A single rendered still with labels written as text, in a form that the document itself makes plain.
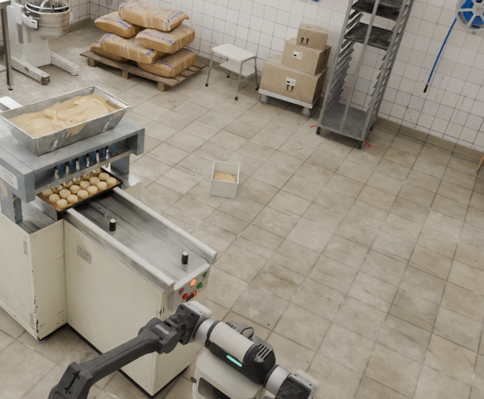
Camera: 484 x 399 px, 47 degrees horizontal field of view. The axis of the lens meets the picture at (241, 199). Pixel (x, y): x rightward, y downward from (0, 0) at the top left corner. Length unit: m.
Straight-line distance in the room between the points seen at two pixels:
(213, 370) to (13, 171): 1.31
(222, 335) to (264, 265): 2.26
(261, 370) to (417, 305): 2.39
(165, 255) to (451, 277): 2.49
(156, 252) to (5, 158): 0.80
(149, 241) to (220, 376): 1.03
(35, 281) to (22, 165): 0.66
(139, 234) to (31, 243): 0.51
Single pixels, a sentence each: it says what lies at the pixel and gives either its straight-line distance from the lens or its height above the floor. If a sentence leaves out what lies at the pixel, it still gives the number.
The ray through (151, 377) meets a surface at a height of 0.23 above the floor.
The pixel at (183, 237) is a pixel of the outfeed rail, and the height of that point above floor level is 0.89.
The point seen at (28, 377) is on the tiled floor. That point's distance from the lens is 3.31.
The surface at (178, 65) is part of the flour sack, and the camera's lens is 6.31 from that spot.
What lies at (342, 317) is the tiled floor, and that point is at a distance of 3.82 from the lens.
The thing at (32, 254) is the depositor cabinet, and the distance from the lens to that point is 2.91.
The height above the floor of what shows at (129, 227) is 0.84.
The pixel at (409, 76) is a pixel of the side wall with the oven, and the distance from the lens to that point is 6.16.
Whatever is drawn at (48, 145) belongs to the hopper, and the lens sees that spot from 2.71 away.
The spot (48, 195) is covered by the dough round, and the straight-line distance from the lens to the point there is 2.94.
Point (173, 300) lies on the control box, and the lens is 2.58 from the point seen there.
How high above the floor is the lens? 2.62
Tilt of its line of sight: 35 degrees down
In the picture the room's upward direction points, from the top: 11 degrees clockwise
